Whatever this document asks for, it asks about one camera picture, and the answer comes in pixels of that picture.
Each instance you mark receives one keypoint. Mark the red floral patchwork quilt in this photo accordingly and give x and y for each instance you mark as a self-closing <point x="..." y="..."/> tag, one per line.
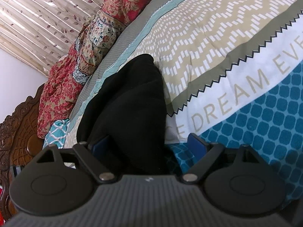
<point x="94" y="40"/>

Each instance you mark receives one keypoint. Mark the beige leaf print curtain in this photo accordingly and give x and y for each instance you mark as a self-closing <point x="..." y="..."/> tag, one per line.
<point x="47" y="16"/>

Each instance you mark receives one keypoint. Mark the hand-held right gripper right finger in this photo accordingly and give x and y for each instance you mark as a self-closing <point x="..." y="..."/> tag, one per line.
<point x="195" y="144"/>

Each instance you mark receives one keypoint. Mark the teal white lattice pillow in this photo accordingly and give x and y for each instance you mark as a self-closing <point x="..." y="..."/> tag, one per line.
<point x="56" y="132"/>

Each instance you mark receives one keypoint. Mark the black pants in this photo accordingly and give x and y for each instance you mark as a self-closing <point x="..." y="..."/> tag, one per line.
<point x="132" y="99"/>

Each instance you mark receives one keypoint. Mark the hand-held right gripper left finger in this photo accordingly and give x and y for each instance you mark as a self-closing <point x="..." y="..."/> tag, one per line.
<point x="100" y="145"/>

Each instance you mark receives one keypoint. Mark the carved wooden headboard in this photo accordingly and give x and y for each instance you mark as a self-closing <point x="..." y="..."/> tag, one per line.
<point x="16" y="134"/>

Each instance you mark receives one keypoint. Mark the patterned teal beige bedsheet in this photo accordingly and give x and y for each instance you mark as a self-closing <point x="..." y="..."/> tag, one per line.
<point x="213" y="40"/>

